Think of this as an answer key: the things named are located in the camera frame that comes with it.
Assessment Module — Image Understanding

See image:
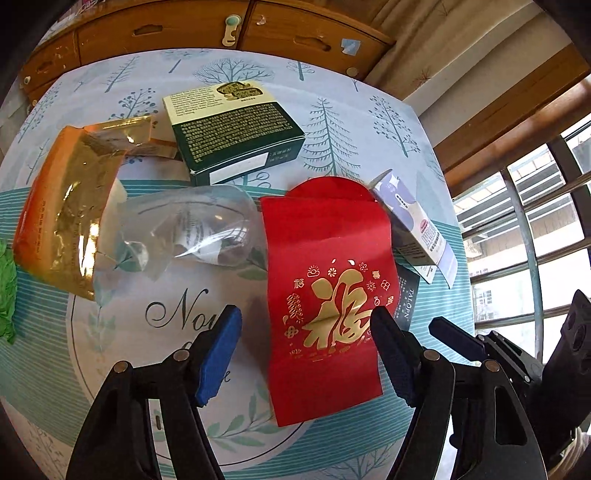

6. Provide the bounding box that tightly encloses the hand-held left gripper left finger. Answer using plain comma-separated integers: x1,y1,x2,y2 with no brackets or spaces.
66,304,244,480

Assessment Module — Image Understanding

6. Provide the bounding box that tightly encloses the black card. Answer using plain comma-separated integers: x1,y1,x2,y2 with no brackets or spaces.
397,265,421,333

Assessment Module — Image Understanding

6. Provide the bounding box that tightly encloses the white purple small box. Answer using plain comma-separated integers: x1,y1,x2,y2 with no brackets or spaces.
369,168,458,289

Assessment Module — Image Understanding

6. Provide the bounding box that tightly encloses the orange foil pouch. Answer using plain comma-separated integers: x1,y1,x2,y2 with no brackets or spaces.
13,115,178,303

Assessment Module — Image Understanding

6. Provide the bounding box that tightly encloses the metal window grille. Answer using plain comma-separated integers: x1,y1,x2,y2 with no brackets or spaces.
452,124,591,361

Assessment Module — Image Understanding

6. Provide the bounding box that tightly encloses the red envelope with gold print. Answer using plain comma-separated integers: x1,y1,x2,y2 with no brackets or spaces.
259,176,400,428

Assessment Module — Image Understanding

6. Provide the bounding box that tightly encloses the cream green drawer lock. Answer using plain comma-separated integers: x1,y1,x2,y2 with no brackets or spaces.
222,13,243,47

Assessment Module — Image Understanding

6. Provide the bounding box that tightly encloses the wooden dresser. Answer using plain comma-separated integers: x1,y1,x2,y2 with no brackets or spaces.
18,0,398,104

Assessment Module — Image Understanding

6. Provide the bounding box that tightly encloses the dark green cardboard box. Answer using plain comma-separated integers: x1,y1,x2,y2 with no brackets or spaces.
164,80,305,188

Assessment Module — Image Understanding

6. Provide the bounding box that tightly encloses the green crumpled paper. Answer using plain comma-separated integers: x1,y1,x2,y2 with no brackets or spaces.
0,240,19,344

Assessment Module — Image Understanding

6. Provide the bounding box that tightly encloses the teal striped table runner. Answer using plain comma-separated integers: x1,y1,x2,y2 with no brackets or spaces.
0,180,476,480

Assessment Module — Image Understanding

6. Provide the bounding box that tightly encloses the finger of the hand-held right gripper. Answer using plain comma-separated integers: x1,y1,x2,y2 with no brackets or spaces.
428,318,544,385

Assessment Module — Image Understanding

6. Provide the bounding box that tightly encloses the wooden window frame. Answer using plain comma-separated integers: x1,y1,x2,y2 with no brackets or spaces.
406,46,591,197

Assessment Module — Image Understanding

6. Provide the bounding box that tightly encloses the beige curtain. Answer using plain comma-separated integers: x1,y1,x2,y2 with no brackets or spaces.
369,0,546,97

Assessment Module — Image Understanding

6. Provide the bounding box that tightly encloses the clear plastic container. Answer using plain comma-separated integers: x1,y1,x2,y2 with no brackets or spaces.
92,185,269,282

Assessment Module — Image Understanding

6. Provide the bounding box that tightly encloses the tree print tablecloth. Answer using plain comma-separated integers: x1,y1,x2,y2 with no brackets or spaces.
0,46,476,480

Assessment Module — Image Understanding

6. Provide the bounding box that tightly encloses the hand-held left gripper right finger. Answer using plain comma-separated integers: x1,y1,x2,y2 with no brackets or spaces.
370,306,548,480

